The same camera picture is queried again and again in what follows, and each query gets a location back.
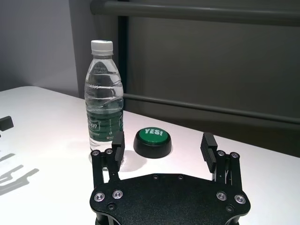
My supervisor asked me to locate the green YES button black base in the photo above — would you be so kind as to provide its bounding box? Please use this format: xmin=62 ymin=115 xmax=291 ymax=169
xmin=133 ymin=127 xmax=172 ymax=159

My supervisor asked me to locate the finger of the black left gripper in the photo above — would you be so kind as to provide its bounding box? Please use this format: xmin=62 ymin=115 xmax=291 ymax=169
xmin=0 ymin=115 xmax=14 ymax=132

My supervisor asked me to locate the clear water bottle green label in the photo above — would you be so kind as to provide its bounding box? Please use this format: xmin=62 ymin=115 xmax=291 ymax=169
xmin=84 ymin=39 xmax=124 ymax=153

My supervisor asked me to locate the thin grey horizontal rail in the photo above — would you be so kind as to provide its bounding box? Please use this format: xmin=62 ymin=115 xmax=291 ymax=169
xmin=123 ymin=93 xmax=300 ymax=124

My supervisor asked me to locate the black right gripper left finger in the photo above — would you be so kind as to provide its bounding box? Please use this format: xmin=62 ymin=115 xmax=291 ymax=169
xmin=90 ymin=131 xmax=127 ymax=202

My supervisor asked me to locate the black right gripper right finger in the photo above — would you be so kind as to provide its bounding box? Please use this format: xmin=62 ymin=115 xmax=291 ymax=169
xmin=200 ymin=132 xmax=246 ymax=204

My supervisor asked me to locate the thick grey horizontal beam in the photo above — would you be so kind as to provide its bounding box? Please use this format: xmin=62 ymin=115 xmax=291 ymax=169
xmin=90 ymin=0 xmax=300 ymax=24

